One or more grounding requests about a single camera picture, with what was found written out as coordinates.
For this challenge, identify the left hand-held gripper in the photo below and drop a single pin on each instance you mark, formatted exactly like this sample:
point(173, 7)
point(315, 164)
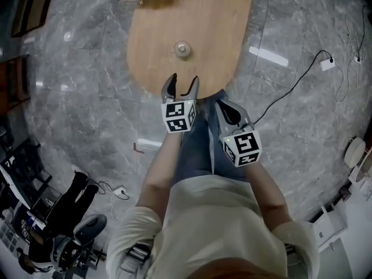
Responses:
point(177, 116)

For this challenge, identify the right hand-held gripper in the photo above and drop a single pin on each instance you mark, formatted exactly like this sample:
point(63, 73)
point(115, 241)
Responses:
point(242, 147)

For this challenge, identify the person's left forearm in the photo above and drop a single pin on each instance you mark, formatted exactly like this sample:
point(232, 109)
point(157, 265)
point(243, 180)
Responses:
point(160, 173)

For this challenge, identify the person's right forearm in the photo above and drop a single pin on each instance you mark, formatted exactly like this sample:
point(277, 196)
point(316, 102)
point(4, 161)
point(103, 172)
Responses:
point(267, 196)

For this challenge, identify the oval wooden table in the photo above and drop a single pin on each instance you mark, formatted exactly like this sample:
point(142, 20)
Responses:
point(189, 19)

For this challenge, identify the person's blue jeans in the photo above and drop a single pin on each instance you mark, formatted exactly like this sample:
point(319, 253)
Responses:
point(197, 150)

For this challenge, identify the white power strip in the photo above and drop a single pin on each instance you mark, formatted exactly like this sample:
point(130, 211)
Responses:
point(119, 192)
point(327, 64)

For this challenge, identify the person's cream shirt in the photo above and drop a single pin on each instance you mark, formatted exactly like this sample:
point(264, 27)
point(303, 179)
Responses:
point(215, 228)

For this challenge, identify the round cream stool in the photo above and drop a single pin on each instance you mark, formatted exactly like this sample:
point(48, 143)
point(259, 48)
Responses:
point(356, 153)

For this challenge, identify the white cabinet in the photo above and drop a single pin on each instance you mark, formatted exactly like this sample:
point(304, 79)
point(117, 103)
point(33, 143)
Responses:
point(346, 237)

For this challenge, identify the brown wooden cabinet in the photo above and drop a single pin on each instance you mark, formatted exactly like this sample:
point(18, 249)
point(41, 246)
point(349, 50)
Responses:
point(13, 81)

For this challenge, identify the black metal rack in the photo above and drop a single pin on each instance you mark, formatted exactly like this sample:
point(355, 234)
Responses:
point(20, 170)

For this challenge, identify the white wall plug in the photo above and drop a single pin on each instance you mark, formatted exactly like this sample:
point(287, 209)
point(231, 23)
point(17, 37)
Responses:
point(358, 59)

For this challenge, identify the dark wooden frame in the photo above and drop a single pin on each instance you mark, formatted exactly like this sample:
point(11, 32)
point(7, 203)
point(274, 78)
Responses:
point(32, 7)

